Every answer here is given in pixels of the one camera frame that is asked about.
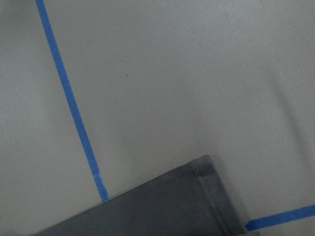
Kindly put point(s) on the dark brown t-shirt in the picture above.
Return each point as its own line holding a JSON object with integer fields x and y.
{"x": 190, "y": 200}

